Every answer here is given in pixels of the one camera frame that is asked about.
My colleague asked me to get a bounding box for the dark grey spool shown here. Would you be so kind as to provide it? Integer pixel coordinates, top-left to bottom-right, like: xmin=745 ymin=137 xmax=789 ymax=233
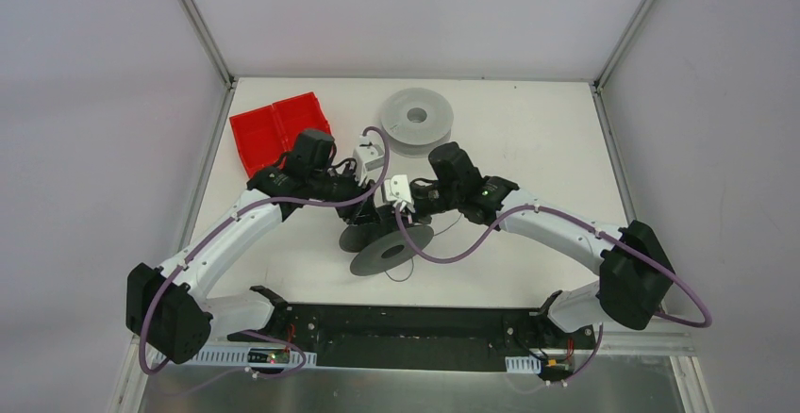
xmin=339 ymin=223 xmax=417 ymax=276

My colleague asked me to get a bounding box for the thin black wire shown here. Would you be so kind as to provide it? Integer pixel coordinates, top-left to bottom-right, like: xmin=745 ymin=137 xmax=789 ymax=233
xmin=383 ymin=213 xmax=465 ymax=284

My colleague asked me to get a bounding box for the white perforated spool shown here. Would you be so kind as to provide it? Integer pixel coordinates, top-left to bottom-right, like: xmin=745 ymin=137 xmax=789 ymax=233
xmin=378 ymin=88 xmax=454 ymax=157

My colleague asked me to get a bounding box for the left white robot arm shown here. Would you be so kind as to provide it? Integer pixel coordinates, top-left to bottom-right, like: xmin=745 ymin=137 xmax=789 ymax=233
xmin=125 ymin=127 xmax=390 ymax=374

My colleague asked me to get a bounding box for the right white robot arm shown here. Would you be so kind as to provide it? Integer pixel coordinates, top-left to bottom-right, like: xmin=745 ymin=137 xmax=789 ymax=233
xmin=383 ymin=142 xmax=673 ymax=347

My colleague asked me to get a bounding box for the red plastic bin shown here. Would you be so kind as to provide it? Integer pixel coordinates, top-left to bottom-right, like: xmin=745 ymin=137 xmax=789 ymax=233
xmin=229 ymin=92 xmax=331 ymax=177

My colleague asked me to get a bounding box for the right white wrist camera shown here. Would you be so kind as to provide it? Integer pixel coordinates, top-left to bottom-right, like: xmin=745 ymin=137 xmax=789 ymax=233
xmin=381 ymin=174 xmax=415 ymax=213

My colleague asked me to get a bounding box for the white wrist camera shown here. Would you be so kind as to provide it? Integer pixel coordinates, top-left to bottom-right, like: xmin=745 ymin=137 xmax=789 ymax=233
xmin=352 ymin=136 xmax=385 ymax=187
xmin=381 ymin=174 xmax=415 ymax=213

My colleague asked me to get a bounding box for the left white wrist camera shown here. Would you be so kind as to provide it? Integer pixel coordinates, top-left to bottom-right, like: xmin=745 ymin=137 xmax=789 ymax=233
xmin=352 ymin=136 xmax=385 ymax=187

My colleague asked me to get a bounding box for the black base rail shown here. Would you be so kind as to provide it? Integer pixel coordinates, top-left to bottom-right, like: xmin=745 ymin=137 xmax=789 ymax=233
xmin=259 ymin=303 xmax=595 ymax=372

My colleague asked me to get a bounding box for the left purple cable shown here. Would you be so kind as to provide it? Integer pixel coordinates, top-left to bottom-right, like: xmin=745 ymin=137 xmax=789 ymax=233
xmin=138 ymin=125 xmax=392 ymax=377

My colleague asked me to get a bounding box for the right white cable duct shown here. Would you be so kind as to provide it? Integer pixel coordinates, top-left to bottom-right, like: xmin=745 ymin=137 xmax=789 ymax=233
xmin=505 ymin=355 xmax=542 ymax=374

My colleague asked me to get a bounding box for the white cable duct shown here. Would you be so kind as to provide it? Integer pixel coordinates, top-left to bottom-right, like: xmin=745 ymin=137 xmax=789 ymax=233
xmin=184 ymin=345 xmax=317 ymax=370
xmin=505 ymin=355 xmax=542 ymax=374

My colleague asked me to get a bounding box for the left white cable duct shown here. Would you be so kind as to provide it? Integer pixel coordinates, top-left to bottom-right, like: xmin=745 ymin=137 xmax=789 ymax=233
xmin=184 ymin=345 xmax=317 ymax=370

